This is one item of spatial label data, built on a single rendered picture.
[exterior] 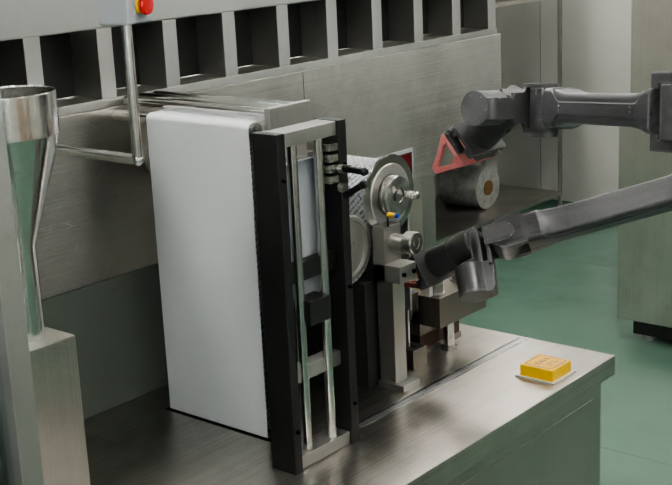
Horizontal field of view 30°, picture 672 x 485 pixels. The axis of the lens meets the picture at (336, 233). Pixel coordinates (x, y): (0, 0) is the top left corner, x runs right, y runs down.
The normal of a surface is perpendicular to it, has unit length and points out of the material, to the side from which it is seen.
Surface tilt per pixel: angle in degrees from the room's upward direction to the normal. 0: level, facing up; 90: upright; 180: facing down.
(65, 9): 90
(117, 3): 90
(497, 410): 0
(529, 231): 56
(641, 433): 0
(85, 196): 90
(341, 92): 90
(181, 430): 0
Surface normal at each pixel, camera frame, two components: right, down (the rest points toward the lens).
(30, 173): 0.65, 0.44
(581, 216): -0.26, -0.33
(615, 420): -0.04, -0.97
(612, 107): -0.95, 0.04
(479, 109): -0.70, 0.09
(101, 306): 0.77, 0.13
